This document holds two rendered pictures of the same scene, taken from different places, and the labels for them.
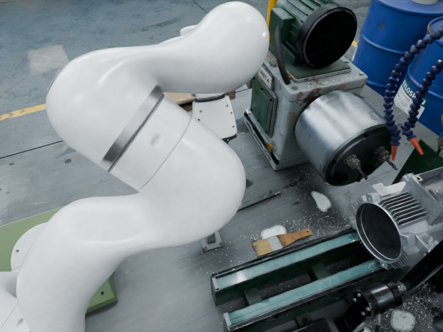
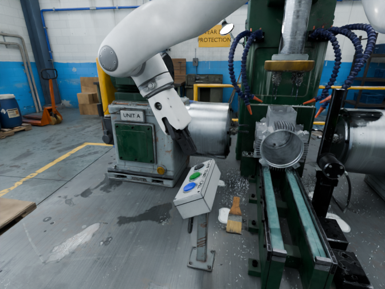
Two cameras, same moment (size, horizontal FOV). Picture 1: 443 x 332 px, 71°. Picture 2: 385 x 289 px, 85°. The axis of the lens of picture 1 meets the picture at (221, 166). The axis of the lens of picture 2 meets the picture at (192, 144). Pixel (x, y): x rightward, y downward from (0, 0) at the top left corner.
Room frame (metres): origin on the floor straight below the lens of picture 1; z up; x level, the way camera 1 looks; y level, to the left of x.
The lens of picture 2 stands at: (0.27, 0.43, 1.33)
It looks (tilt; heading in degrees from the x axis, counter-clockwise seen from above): 21 degrees down; 303
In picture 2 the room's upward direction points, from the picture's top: straight up
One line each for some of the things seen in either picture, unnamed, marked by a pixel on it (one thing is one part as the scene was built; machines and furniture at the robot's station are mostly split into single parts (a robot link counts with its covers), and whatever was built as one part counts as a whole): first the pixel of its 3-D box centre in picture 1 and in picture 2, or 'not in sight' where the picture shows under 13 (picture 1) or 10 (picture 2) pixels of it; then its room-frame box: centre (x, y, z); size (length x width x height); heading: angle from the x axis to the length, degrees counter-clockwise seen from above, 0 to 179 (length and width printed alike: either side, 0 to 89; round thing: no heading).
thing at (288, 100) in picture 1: (295, 101); (150, 136); (1.00, -0.29, 0.99); 0.35 x 0.31 x 0.37; 19
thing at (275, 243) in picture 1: (283, 240); (235, 213); (0.50, -0.20, 0.80); 0.21 x 0.05 x 0.01; 110
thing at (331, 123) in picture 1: (333, 129); (197, 129); (0.77, -0.37, 1.04); 0.37 x 0.25 x 0.25; 19
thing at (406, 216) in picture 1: (408, 221); (278, 140); (0.44, -0.48, 1.02); 0.20 x 0.19 x 0.19; 109
